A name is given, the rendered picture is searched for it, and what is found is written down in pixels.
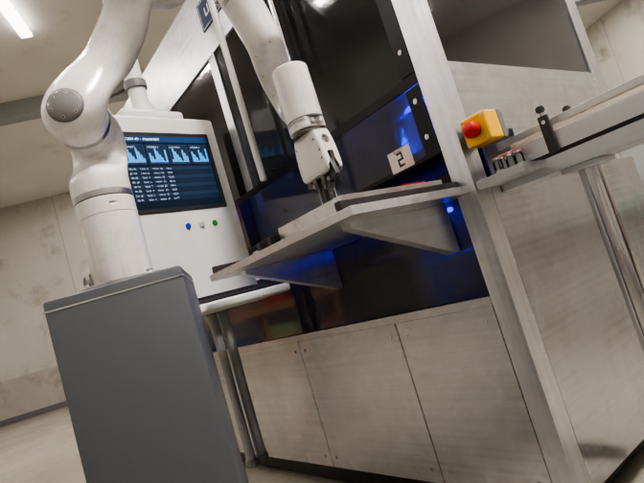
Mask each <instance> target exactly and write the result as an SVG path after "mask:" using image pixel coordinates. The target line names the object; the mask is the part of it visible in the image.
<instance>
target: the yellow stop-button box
mask: <svg viewBox="0 0 644 483"><path fill-rule="evenodd" d="M467 122H477V123H479V125H480V133H479V135H478V136H477V137H476V138H473V139H468V138H466V137H465V139H466V142H467V145H468V148H469V149H480V148H486V147H488V146H490V145H492V144H494V143H496V142H498V141H500V140H502V139H504V138H506V137H508V136H509V135H508V132H507V129H506V126H505V124H504V121H503V119H502V116H501V113H500V110H499V109H483V110H481V111H479V112H477V113H475V114H473V115H472V116H470V117H469V118H467V119H465V120H464V121H462V122H460V126H461V128H462V130H463V126H464V124H465V123H467Z"/></svg>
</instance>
